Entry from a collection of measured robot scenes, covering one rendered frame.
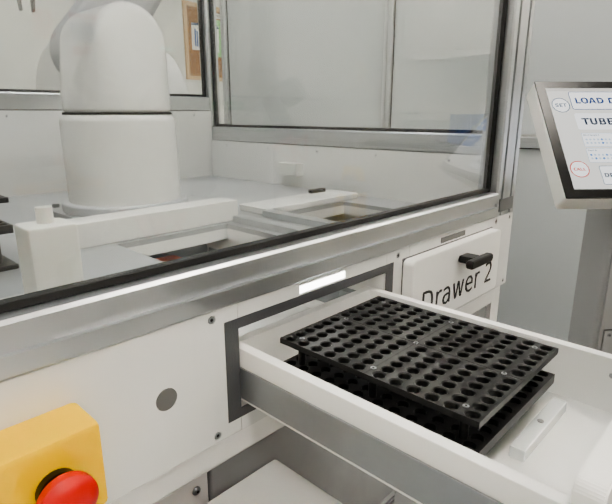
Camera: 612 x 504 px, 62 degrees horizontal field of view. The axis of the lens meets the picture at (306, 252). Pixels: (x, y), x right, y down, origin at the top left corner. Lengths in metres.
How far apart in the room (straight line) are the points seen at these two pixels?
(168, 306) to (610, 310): 1.16
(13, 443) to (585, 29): 2.03
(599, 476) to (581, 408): 0.26
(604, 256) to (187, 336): 1.10
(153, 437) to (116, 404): 0.06
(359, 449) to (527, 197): 1.79
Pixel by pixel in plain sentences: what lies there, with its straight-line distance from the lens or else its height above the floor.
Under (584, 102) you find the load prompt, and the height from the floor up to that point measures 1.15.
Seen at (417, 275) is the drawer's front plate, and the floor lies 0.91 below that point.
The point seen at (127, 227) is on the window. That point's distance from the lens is 0.45.
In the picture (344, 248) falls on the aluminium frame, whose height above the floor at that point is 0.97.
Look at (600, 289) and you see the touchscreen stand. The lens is 1.41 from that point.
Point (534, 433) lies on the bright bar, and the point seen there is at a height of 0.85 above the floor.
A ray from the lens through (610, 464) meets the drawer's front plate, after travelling 0.37.
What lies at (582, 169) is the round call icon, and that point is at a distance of 1.22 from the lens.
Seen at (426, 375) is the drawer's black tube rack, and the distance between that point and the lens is 0.49.
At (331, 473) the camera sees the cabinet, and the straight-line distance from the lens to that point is 0.78.
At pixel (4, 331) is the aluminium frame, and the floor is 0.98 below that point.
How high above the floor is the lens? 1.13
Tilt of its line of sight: 15 degrees down
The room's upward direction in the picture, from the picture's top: straight up
